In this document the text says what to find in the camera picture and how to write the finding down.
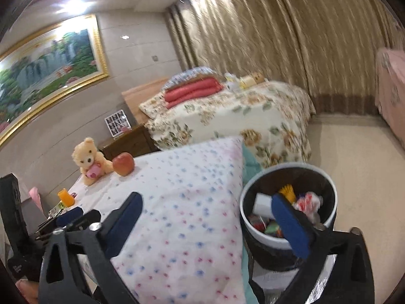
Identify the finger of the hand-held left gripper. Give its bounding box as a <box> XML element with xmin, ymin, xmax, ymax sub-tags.
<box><xmin>36</xmin><ymin>209</ymin><xmax>102</xmax><ymax>240</ymax></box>
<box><xmin>56</xmin><ymin>207</ymin><xmax>84</xmax><ymax>226</ymax></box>

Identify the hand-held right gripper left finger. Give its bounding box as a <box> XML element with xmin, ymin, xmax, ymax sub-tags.
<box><xmin>38</xmin><ymin>192</ymin><xmax>144</xmax><ymax>304</ymax></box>

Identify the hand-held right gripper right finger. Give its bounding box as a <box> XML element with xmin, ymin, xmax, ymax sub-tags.
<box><xmin>271</xmin><ymin>193</ymin><xmax>376</xmax><ymax>304</ymax></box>

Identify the clear red white wrapper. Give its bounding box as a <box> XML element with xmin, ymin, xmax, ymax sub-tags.
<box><xmin>293</xmin><ymin>192</ymin><xmax>324</xmax><ymax>222</ymax></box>

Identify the large orange foam net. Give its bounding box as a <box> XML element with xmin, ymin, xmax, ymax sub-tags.
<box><xmin>278</xmin><ymin>184</ymin><xmax>297</xmax><ymax>204</ymax></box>

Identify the white foam block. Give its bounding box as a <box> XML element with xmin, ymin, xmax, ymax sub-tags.
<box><xmin>253</xmin><ymin>193</ymin><xmax>275</xmax><ymax>219</ymax></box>

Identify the white trash bin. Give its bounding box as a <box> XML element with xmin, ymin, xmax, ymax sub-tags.
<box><xmin>239</xmin><ymin>163</ymin><xmax>339</xmax><ymax>272</ymax></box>

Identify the person's left hand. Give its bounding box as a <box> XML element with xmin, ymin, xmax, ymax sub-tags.
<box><xmin>16</xmin><ymin>280</ymin><xmax>41</xmax><ymax>304</ymax></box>

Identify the small green packet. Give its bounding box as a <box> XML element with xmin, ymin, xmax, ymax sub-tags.
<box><xmin>49</xmin><ymin>203</ymin><xmax>69</xmax><ymax>218</ymax></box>

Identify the small orange foam net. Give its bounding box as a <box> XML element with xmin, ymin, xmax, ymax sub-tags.
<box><xmin>58</xmin><ymin>189</ymin><xmax>76</xmax><ymax>208</ymax></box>

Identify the pink cloth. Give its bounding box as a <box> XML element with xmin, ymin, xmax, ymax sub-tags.
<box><xmin>29</xmin><ymin>187</ymin><xmax>45</xmax><ymax>213</ymax></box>

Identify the white dotted bed sheet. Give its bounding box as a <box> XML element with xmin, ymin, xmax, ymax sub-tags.
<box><xmin>68</xmin><ymin>136</ymin><xmax>248</xmax><ymax>304</ymax></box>

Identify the red apple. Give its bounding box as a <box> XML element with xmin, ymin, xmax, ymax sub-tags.
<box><xmin>113</xmin><ymin>152</ymin><xmax>136</xmax><ymax>176</ymax></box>

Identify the cream teddy bear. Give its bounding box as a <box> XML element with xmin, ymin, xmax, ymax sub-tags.
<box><xmin>72</xmin><ymin>137</ymin><xmax>114</xmax><ymax>186</ymax></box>

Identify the teal blanket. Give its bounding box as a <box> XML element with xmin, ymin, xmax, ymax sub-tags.
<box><xmin>241</xmin><ymin>142</ymin><xmax>265</xmax><ymax>304</ymax></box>

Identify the wooden nightstand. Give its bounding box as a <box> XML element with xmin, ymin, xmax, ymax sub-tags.
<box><xmin>98</xmin><ymin>124</ymin><xmax>159</xmax><ymax>162</ymax></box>

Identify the floral quilt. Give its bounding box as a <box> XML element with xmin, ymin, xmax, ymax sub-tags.
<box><xmin>144</xmin><ymin>81</ymin><xmax>317</xmax><ymax>169</ymax></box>

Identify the floral pillow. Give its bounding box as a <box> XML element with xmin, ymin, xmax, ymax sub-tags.
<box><xmin>139</xmin><ymin>90</ymin><xmax>172</xmax><ymax>118</ymax></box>

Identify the wooden headboard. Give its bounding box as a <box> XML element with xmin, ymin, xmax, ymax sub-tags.
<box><xmin>122</xmin><ymin>77</ymin><xmax>170</xmax><ymax>128</ymax></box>

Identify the gold framed landscape painting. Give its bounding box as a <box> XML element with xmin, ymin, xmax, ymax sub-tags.
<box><xmin>0</xmin><ymin>14</ymin><xmax>111</xmax><ymax>148</ymax></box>

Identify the folded red blanket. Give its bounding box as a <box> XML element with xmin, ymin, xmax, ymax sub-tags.
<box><xmin>165</xmin><ymin>79</ymin><xmax>226</xmax><ymax>110</ymax></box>

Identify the yellow plush toy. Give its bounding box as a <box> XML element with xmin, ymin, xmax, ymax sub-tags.
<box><xmin>239</xmin><ymin>73</ymin><xmax>265</xmax><ymax>89</ymax></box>

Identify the white bunny plush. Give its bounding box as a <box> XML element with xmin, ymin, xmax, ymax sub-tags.
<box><xmin>224</xmin><ymin>73</ymin><xmax>243</xmax><ymax>90</ymax></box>

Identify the blue patterned pillow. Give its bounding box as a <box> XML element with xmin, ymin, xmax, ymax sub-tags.
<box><xmin>166</xmin><ymin>66</ymin><xmax>222</xmax><ymax>91</ymax></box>

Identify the pink heart printed cover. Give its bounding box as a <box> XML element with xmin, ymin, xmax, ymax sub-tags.
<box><xmin>375</xmin><ymin>47</ymin><xmax>405</xmax><ymax>140</ymax></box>

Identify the beige patterned curtain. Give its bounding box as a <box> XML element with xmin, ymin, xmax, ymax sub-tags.
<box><xmin>165</xmin><ymin>0</ymin><xmax>405</xmax><ymax>118</ymax></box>

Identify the photo collage frame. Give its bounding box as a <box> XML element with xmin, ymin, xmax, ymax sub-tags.
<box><xmin>105</xmin><ymin>109</ymin><xmax>132</xmax><ymax>139</ymax></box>

